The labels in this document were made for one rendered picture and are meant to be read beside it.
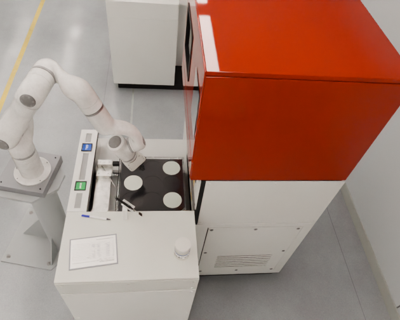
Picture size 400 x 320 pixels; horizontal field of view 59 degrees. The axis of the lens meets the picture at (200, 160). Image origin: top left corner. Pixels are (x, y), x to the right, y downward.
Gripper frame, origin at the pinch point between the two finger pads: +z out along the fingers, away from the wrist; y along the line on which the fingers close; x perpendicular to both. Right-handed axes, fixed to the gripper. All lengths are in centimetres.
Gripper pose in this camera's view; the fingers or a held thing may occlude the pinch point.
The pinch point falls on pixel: (141, 167)
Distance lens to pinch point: 189.6
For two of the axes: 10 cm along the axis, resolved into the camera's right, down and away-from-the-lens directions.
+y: -7.3, 6.7, -1.0
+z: 2.3, 3.8, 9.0
